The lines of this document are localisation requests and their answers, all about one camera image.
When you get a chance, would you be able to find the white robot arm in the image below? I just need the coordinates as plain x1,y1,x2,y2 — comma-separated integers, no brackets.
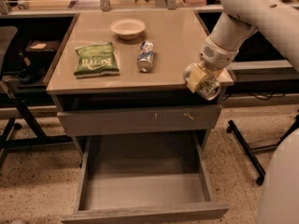
184,0,299,224

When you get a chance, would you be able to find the open grey middle drawer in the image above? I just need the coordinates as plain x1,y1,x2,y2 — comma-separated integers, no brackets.
61,132,229,224

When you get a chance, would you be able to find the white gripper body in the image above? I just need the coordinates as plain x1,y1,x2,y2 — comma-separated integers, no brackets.
199,36,239,71

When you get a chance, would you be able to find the green white 7up can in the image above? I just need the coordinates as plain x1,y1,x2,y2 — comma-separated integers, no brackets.
197,77,221,101

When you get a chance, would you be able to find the grey drawer cabinet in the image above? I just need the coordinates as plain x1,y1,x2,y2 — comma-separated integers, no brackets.
43,8,236,161

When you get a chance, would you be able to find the blue white pepsi can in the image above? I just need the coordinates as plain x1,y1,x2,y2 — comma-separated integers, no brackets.
136,40,154,73

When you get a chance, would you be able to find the black office chair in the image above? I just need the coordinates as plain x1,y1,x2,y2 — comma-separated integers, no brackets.
0,25,76,170

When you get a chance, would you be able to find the black wheeled stand base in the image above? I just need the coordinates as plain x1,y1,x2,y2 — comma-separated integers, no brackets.
226,115,299,186

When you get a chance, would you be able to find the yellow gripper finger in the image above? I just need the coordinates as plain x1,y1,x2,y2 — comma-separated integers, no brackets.
210,69,223,78
183,63,207,93

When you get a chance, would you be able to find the green chip bag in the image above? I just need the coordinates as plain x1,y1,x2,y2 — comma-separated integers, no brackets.
74,42,120,78

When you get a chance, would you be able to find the white paper bowl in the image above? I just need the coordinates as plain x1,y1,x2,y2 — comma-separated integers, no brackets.
110,19,146,40

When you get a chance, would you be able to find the closed grey top drawer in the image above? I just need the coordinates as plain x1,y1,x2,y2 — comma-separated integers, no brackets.
58,105,221,136

